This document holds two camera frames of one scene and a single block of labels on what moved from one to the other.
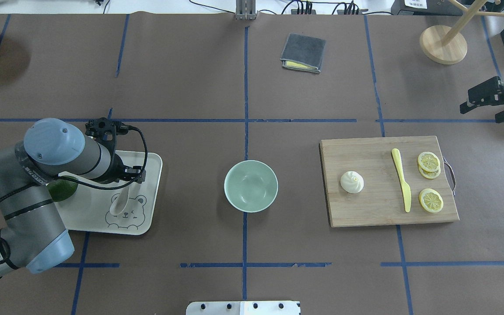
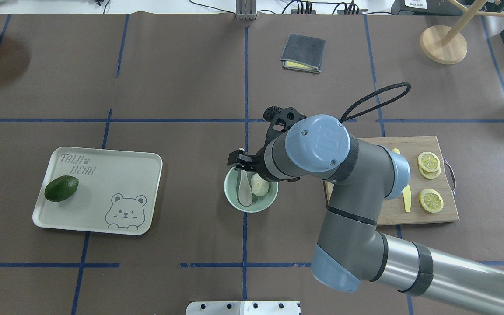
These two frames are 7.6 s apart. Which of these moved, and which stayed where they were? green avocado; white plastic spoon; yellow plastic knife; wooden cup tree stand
Moved: white plastic spoon
Stayed: yellow plastic knife; wooden cup tree stand; green avocado
